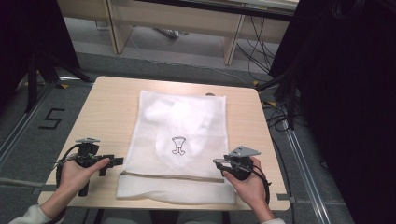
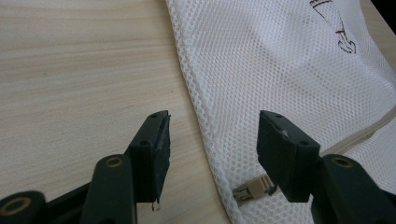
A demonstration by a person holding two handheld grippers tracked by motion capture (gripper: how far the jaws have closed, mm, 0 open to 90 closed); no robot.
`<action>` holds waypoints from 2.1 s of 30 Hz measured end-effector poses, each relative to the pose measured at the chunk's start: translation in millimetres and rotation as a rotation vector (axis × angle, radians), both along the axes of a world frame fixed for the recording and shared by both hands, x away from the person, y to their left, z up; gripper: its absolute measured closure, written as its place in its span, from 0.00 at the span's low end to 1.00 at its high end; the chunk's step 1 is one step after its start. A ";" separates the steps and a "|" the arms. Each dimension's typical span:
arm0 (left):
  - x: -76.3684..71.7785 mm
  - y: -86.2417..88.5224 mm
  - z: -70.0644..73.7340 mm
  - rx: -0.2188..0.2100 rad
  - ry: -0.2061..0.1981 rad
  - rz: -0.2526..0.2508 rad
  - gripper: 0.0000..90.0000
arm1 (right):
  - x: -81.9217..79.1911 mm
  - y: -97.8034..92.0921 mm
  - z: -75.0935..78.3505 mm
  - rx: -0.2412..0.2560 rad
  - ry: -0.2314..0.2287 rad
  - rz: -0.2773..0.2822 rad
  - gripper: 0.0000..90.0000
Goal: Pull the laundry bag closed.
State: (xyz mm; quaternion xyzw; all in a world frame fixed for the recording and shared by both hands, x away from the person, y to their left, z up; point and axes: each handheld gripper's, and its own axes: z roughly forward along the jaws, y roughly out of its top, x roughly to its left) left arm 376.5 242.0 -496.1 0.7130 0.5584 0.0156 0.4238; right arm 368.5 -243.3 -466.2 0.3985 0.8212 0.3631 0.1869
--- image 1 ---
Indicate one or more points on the metal floor rail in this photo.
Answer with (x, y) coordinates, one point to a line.
(21, 124)
(306, 177)

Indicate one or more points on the black curtain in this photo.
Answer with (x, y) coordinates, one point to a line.
(348, 93)
(28, 37)

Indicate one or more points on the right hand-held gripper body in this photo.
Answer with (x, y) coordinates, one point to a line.
(241, 166)

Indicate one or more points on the white garment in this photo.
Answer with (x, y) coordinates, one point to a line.
(186, 118)

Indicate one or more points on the grey object under desk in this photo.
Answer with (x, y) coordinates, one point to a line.
(169, 33)

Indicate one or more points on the light wooden desk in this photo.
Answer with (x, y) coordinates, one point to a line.
(186, 18)

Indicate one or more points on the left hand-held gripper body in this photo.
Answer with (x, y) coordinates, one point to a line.
(87, 155)

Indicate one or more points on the person's left hand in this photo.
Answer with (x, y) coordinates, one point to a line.
(73, 175)

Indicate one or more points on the small brown round object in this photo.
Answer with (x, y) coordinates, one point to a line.
(210, 94)

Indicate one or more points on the person's right hand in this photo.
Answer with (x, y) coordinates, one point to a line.
(252, 189)

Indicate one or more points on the white mesh laundry bag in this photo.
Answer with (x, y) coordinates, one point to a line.
(149, 186)

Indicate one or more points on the black metal stand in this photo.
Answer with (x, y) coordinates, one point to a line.
(291, 99)
(31, 84)

